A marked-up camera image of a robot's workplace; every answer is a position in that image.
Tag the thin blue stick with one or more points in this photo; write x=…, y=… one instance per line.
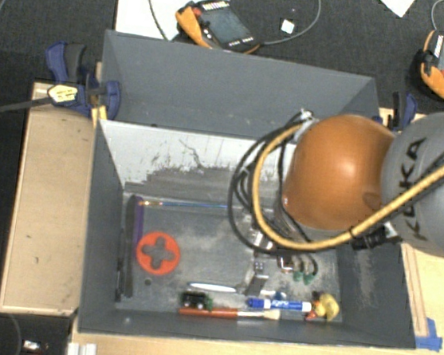
x=194, y=206

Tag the pale wood flat board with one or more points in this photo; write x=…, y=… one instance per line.
x=51, y=208

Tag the black cylinder on white bracket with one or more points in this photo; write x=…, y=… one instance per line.
x=368, y=239

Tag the white oval strip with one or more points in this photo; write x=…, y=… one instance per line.
x=211, y=287

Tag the black and green toy car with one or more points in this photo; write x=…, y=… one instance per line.
x=195, y=300

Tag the yellow toy duck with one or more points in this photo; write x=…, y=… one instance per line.
x=326, y=306

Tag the blue and white marker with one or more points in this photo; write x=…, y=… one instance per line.
x=290, y=305

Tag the orange disc with cross cutout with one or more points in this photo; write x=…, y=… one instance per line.
x=143, y=261

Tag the grey metal bin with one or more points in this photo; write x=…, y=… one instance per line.
x=200, y=89

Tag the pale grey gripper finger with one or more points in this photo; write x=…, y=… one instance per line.
x=258, y=283

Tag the long black flat tool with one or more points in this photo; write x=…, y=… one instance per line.
x=129, y=249

